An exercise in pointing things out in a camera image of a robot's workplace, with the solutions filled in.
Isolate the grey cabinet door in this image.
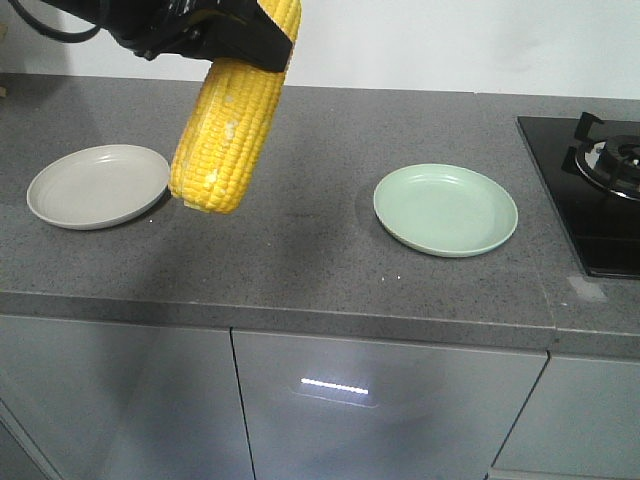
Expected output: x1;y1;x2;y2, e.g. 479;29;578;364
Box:
232;331;546;479
1;316;253;479

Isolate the yellow corn cob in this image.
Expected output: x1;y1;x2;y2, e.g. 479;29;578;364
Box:
167;0;303;216

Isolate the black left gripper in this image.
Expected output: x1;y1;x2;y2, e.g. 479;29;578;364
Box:
107;1;293;73

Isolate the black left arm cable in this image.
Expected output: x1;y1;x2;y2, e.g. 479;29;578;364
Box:
7;0;109;44

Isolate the black gas stove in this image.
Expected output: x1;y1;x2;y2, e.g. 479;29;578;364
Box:
517;112;639;279

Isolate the grey upper drawer front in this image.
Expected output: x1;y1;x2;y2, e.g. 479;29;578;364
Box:
492;356;639;479

